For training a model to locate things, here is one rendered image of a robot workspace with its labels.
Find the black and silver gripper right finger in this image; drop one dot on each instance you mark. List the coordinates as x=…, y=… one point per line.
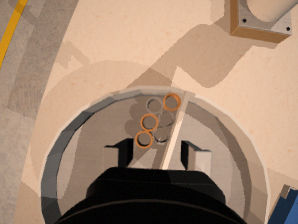
x=195, y=159

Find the blue open crate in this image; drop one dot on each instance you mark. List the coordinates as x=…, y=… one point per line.
x=286, y=209

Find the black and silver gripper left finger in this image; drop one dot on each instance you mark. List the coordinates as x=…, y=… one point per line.
x=118, y=155

